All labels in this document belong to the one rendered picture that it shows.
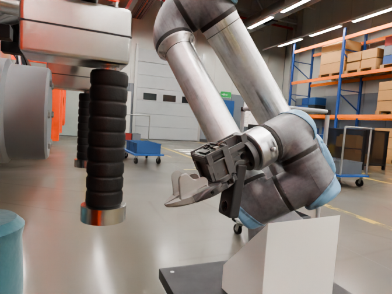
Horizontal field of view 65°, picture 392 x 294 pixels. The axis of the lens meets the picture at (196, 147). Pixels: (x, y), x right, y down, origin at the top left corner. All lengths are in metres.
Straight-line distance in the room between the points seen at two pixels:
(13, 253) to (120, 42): 0.23
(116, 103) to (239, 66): 0.65
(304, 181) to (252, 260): 0.36
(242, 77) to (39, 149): 0.63
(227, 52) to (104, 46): 0.64
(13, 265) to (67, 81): 0.36
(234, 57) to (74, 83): 0.47
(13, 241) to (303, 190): 0.54
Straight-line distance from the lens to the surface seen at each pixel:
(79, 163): 0.64
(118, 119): 0.30
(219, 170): 0.60
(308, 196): 0.71
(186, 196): 0.59
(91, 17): 0.30
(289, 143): 0.69
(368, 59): 12.14
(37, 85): 0.43
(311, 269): 1.07
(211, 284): 1.16
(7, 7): 0.53
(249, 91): 0.93
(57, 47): 0.29
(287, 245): 0.96
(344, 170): 5.42
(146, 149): 6.00
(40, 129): 0.42
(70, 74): 0.63
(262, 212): 0.72
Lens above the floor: 0.85
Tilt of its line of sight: 4 degrees down
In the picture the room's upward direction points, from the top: 4 degrees clockwise
